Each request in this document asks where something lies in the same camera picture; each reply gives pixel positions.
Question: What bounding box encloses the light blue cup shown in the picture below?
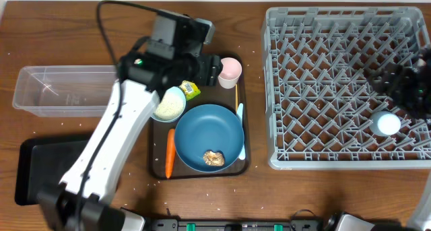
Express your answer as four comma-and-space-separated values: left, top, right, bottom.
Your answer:
369, 111, 401, 137

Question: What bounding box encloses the pink cup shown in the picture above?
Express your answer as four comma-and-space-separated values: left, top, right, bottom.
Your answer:
218, 57, 242, 89

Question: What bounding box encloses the dark blue plate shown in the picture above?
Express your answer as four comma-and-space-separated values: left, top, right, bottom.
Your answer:
174, 104, 244, 173

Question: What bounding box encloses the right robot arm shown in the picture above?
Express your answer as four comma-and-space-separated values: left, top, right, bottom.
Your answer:
367, 48, 430, 230

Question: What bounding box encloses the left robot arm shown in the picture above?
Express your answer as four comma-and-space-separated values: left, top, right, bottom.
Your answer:
38, 10, 222, 230

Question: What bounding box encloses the grey plastic dishwasher rack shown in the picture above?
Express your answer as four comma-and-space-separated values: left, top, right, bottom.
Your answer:
261, 7, 430, 170

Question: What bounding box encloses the black waste tray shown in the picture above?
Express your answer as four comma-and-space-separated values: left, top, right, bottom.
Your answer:
14, 136, 119, 206

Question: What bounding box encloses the green snack wrapper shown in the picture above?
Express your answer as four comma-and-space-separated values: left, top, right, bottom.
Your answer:
179, 80, 201, 101

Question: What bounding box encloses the light blue rice bowl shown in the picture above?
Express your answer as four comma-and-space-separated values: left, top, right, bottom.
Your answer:
152, 86, 187, 123

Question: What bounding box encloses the wooden chopstick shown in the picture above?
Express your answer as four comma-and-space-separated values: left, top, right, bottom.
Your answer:
235, 84, 239, 111

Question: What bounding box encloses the light blue plastic knife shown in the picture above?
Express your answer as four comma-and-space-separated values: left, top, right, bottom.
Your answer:
236, 103, 246, 160

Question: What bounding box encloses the orange carrot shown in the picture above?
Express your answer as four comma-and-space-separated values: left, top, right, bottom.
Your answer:
165, 129, 176, 179

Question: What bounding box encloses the brown food scrap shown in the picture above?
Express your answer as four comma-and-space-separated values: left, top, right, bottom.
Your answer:
203, 150, 225, 166

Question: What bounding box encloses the clear plastic bin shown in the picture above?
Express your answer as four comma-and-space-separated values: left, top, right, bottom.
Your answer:
13, 65, 116, 117

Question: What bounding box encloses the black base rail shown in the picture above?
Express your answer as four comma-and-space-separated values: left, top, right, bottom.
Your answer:
144, 210, 405, 231

